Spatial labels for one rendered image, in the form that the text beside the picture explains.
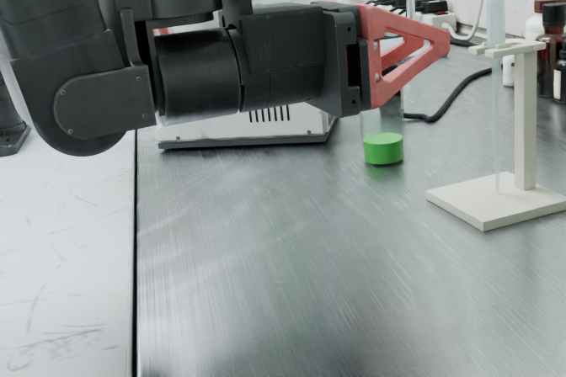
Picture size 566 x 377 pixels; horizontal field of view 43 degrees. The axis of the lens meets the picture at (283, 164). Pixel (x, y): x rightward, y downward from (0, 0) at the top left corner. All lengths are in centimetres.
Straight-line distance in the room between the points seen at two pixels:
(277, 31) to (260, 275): 17
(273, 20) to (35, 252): 28
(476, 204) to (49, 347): 32
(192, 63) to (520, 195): 29
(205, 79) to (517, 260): 24
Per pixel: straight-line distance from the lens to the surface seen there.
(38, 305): 52
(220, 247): 55
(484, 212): 56
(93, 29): 41
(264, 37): 44
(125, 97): 41
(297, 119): 77
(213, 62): 44
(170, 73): 43
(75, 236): 62
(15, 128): 100
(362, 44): 46
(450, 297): 45
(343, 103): 44
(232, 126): 79
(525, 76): 57
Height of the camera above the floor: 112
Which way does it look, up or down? 18 degrees down
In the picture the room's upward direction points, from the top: 6 degrees counter-clockwise
